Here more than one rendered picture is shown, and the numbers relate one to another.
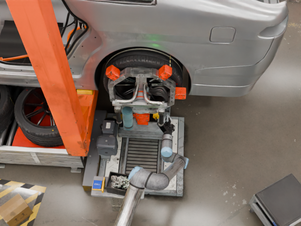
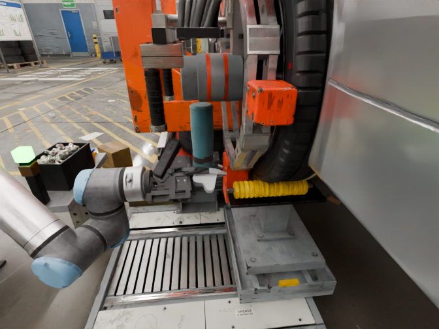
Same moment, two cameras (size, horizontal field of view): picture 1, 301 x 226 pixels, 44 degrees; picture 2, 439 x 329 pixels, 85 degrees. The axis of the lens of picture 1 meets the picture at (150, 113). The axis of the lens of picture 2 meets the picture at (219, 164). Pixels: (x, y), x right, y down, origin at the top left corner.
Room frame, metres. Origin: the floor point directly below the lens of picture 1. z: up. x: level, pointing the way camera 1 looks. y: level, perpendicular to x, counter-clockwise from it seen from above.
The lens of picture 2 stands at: (1.65, -0.70, 0.96)
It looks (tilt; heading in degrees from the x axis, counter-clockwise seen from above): 28 degrees down; 80
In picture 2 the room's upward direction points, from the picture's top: straight up
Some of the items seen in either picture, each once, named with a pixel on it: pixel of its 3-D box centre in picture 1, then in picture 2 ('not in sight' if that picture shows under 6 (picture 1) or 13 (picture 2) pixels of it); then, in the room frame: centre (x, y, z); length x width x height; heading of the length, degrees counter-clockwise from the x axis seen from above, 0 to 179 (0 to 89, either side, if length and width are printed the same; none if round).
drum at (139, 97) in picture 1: (141, 99); (215, 78); (1.78, 0.07, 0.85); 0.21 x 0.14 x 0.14; 176
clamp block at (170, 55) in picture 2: (161, 108); (162, 55); (1.63, -0.09, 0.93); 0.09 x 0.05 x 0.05; 176
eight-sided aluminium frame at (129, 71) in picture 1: (142, 92); (238, 77); (1.85, 0.07, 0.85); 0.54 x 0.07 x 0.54; 86
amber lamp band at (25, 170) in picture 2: not in sight; (29, 168); (1.17, 0.07, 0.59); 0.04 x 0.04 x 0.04; 86
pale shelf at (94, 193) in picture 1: (118, 187); (70, 177); (1.18, 0.26, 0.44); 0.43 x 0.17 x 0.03; 86
